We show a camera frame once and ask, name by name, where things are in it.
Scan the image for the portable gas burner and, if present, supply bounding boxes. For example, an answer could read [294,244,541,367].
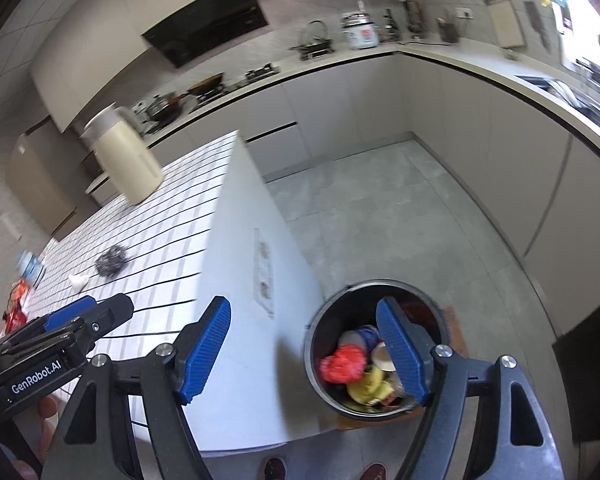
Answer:
[290,42,335,60]

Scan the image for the steel kitchen sink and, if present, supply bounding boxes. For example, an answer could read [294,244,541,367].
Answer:
[515,74,600,126]

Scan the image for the white paper cup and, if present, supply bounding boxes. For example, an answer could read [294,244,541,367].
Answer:
[371,341,396,372]

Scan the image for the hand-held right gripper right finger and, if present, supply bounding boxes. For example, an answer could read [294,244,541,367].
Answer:
[375,296,566,480]

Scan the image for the grey socket panel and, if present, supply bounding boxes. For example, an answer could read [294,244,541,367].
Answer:
[252,229,277,317]

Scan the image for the built-in gas stove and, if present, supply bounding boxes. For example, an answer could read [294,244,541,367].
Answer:
[145,62,281,133]

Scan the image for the cream thermos jug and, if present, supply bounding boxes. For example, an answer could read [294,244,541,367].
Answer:
[80,103,165,206]

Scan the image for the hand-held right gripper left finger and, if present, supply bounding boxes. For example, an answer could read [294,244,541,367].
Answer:
[40,296,232,480]

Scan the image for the beige cutting board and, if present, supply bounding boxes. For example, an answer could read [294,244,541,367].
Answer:
[484,0,527,50]

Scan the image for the red plastic bag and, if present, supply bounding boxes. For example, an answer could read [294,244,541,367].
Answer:
[320,344,370,386]

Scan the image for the black cleaver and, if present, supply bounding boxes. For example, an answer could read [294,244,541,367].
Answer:
[524,1,551,51]

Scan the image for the steel wool scrubber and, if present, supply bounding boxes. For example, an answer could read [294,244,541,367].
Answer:
[96,245,133,277]

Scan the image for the white and blue jar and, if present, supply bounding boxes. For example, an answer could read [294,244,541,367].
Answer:
[17,251,45,283]

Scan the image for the blue paper cup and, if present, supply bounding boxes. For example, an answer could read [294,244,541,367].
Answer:
[355,326,382,350]

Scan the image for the beige wall cabinets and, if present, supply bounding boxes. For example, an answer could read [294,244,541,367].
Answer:
[30,0,431,133]

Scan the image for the brown refrigerator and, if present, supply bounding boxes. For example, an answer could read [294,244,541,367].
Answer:
[5,117,103,241]

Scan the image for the red snack packet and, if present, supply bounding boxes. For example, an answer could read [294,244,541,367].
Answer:
[5,281,33,333]

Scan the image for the black wok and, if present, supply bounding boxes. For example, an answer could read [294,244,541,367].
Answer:
[187,74,226,98]

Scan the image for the grey kitchen counter cabinets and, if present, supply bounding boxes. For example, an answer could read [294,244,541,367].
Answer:
[85,42,600,336]

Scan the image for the dark glass bottle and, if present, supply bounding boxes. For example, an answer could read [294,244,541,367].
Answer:
[381,8,400,43]

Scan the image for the black range hood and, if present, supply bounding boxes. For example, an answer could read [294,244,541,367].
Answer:
[141,0,270,68]

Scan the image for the person's left hand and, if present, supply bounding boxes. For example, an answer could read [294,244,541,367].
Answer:
[2,394,63,480]

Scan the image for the black utensil holder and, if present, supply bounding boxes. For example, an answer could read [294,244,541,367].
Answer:
[437,10,461,43]

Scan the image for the white rice cooker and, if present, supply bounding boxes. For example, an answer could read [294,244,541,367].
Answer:
[341,11,379,51]

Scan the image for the yellow plastic wrapper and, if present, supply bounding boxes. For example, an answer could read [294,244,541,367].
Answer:
[346,365,398,405]

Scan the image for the black round trash bin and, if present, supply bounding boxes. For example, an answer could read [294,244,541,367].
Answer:
[305,280,451,420]

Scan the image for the steel kettle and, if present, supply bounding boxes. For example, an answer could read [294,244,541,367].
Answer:
[300,20,331,47]

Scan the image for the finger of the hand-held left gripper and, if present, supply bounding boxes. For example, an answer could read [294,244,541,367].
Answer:
[0,296,98,356]
[74,293,135,356]

